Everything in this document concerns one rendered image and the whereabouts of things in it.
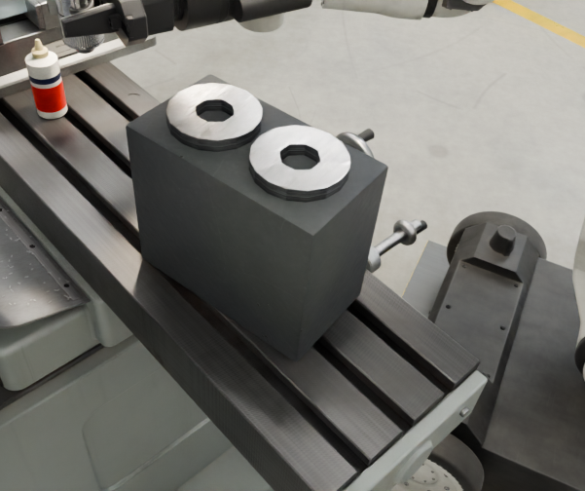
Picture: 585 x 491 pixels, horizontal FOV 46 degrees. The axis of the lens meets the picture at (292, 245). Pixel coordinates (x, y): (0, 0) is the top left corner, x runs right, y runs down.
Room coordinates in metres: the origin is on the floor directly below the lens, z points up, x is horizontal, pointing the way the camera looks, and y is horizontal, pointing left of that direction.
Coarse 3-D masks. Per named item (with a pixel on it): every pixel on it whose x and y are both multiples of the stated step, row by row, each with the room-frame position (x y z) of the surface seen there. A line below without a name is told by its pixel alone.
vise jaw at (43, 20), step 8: (32, 0) 0.86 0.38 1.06; (40, 0) 0.86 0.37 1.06; (32, 8) 0.85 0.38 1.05; (40, 8) 0.85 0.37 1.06; (32, 16) 0.86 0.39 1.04; (40, 16) 0.85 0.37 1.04; (48, 16) 0.86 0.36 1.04; (56, 16) 0.87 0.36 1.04; (40, 24) 0.85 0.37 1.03; (48, 24) 0.86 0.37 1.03; (56, 24) 0.86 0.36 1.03
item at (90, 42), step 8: (56, 0) 0.69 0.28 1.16; (96, 0) 0.70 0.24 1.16; (56, 8) 0.70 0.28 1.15; (64, 8) 0.69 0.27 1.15; (72, 8) 0.68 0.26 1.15; (80, 8) 0.69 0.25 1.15; (88, 8) 0.69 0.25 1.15; (64, 16) 0.69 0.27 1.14; (64, 40) 0.69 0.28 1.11; (72, 40) 0.69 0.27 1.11; (80, 40) 0.68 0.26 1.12; (88, 40) 0.69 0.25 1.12; (96, 40) 0.70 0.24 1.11; (72, 48) 0.69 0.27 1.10; (80, 48) 0.68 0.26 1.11; (88, 48) 0.69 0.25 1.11
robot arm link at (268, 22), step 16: (224, 0) 0.76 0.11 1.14; (240, 0) 0.75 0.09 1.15; (256, 0) 0.76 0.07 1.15; (272, 0) 0.77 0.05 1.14; (288, 0) 0.78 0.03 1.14; (304, 0) 0.79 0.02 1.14; (224, 16) 0.76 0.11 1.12; (240, 16) 0.75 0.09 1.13; (256, 16) 0.76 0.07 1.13; (272, 16) 0.81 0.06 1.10
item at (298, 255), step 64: (128, 128) 0.51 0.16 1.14; (192, 128) 0.50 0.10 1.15; (256, 128) 0.52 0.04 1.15; (192, 192) 0.47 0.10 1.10; (256, 192) 0.44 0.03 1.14; (320, 192) 0.44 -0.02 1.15; (192, 256) 0.47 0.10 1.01; (256, 256) 0.43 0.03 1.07; (320, 256) 0.41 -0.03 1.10; (256, 320) 0.42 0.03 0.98; (320, 320) 0.43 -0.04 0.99
